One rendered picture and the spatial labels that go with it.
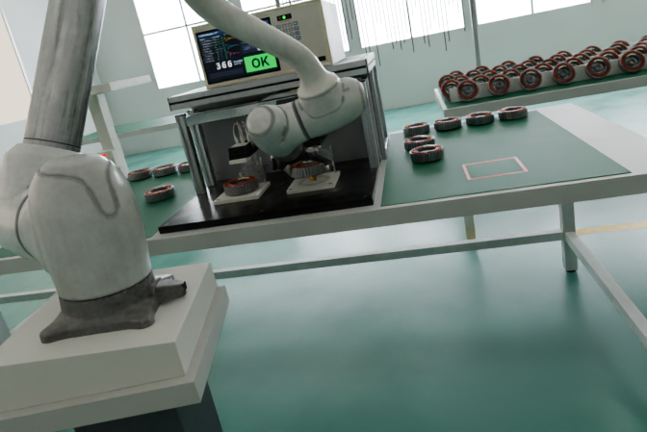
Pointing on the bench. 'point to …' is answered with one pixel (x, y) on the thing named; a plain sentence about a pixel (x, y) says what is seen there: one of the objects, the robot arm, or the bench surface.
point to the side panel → (379, 111)
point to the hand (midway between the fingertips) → (307, 167)
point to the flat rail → (219, 114)
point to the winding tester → (325, 39)
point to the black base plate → (278, 199)
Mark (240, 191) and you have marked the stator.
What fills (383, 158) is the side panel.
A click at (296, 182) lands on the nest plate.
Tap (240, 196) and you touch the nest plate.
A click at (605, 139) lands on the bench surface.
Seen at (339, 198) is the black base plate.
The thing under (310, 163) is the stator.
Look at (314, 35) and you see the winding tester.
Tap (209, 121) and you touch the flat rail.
